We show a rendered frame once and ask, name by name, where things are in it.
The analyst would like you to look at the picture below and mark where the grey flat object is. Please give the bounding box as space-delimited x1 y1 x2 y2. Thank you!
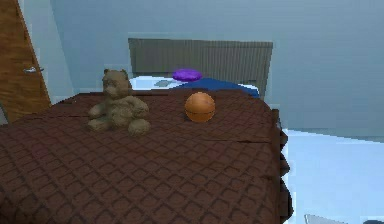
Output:
303 213 340 224

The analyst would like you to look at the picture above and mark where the brown wooden room door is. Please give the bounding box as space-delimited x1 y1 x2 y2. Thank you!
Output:
0 0 52 124

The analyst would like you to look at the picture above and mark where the bed with brown quilt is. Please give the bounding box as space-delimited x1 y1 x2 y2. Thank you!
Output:
0 37 294 224

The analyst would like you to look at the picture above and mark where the purple round cushion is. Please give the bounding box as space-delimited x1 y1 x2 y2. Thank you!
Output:
172 68 203 82

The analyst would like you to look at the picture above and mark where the orange basketball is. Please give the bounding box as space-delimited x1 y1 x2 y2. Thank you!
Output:
184 91 217 124

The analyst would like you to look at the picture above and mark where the silver door handle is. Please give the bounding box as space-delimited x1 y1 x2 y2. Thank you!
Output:
22 66 45 74

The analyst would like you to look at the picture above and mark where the small grey-green object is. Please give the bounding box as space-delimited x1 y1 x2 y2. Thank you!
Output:
153 79 174 88

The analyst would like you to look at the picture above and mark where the brown teddy bear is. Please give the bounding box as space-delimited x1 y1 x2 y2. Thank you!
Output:
87 68 152 137

